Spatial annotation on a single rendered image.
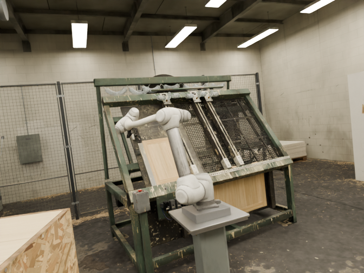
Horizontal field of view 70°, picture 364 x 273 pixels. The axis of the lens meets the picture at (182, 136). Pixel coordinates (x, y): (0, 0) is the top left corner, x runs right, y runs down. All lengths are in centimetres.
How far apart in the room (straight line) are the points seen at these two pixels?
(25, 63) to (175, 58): 410
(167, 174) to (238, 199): 111
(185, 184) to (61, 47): 654
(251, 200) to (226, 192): 42
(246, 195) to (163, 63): 562
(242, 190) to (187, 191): 170
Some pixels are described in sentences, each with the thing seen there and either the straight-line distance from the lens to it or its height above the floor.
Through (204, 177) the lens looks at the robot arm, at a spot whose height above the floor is 105.
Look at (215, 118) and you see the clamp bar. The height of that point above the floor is 150.
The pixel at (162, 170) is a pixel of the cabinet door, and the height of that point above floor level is 102.
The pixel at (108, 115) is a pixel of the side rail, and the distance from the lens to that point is 306.
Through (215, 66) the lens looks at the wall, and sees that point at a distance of 894.
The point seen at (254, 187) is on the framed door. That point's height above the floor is 54.
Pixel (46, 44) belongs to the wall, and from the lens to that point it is 798.
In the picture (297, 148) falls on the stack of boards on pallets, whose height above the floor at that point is 41.
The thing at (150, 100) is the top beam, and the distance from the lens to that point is 329.
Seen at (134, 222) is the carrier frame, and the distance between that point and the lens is 264.
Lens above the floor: 150
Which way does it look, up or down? 3 degrees down
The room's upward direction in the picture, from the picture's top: 7 degrees counter-clockwise
